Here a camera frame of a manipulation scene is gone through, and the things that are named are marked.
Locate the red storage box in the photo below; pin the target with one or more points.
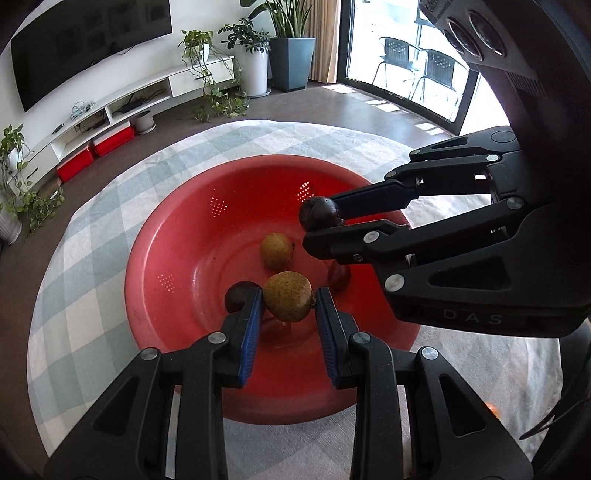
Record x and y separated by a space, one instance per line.
76 165
114 141

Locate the red plastic colander bowl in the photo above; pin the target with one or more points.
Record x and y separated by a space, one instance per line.
184 230

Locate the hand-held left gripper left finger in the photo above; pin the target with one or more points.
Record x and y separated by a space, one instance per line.
251 332

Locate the orange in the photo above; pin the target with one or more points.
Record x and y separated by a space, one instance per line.
493 410

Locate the broad-leaf plant blue square pot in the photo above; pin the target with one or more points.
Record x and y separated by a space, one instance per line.
293 62

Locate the oblong red plum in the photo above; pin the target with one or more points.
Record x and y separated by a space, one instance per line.
339 277

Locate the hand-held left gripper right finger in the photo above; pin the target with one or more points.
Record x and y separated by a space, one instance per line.
327 332

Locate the plant in ribbed white pot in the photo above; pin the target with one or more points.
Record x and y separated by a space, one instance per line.
9 226

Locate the bushy plant tall white pot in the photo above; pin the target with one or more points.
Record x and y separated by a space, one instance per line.
254 74

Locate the black wall television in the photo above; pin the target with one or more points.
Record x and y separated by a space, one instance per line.
92 46

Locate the black router box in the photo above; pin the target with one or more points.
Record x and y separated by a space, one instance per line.
131 106

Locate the brown kiwi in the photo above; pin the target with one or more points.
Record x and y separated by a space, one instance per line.
277 250
288 295

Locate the beige curtain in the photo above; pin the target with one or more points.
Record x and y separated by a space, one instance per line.
325 37

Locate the black balcony chair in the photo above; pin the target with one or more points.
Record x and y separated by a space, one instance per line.
438 69
397 53

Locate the green checked tablecloth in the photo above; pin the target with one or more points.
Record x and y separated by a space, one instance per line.
92 300

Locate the white television cabinet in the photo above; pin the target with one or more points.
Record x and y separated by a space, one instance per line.
138 85

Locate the trailing pothos in white pot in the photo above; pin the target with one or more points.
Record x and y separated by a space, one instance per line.
201 50
21 184

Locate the dark purple plum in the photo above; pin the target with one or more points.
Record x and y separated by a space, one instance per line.
318 213
240 295

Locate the black sliding door frame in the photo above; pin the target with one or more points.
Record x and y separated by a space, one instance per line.
345 41

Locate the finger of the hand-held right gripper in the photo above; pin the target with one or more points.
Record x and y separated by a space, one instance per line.
341 242
374 196

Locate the small grey plant pot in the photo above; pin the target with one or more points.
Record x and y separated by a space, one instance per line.
144 122

